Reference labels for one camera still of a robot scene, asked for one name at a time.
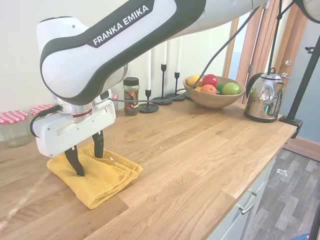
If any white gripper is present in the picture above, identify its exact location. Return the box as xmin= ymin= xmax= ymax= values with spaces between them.
xmin=32 ymin=100 xmax=117 ymax=177

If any yellow terry towel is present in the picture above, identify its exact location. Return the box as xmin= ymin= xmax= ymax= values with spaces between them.
xmin=46 ymin=142 xmax=144 ymax=210

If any glass jar red checked lid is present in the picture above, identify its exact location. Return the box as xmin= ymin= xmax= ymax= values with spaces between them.
xmin=30 ymin=104 xmax=56 ymax=123
xmin=110 ymin=92 xmax=120 ymax=112
xmin=0 ymin=110 xmax=32 ymax=148

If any coffee jar black lid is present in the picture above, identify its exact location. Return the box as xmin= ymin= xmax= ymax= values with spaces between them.
xmin=122 ymin=77 xmax=140 ymax=117

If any black candlestick holder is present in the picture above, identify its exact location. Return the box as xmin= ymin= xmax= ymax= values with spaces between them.
xmin=138 ymin=88 xmax=160 ymax=114
xmin=151 ymin=63 xmax=173 ymax=105
xmin=165 ymin=71 xmax=186 ymax=101

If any yellow lemon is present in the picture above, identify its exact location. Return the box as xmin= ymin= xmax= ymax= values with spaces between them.
xmin=187 ymin=74 xmax=203 ymax=87

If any orange fruit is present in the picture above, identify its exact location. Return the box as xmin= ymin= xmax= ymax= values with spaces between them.
xmin=200 ymin=84 xmax=218 ymax=95

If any wooden fruit bowl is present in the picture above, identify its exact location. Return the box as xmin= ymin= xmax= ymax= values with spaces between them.
xmin=182 ymin=75 xmax=247 ymax=109

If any red apple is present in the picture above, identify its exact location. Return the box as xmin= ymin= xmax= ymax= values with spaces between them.
xmin=201 ymin=73 xmax=220 ymax=87

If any grey cabinet front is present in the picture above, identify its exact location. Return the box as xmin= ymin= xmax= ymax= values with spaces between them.
xmin=207 ymin=154 xmax=278 ymax=240

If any chrome electric kettle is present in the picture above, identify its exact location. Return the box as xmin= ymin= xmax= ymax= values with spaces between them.
xmin=243 ymin=67 xmax=286 ymax=123

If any thin black stand rod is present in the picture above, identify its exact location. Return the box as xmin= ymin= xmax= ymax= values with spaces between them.
xmin=268 ymin=0 xmax=300 ymax=74

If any black tripod leg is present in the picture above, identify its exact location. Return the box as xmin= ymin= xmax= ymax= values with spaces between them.
xmin=309 ymin=217 xmax=320 ymax=240

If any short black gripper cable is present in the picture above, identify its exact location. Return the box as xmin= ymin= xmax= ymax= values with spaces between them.
xmin=29 ymin=106 xmax=62 ymax=138

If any silver drawer handle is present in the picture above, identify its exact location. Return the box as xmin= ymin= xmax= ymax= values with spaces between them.
xmin=238 ymin=191 xmax=258 ymax=215

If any black clamped camera stand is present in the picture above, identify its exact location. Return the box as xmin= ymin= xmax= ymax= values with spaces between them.
xmin=279 ymin=37 xmax=320 ymax=140

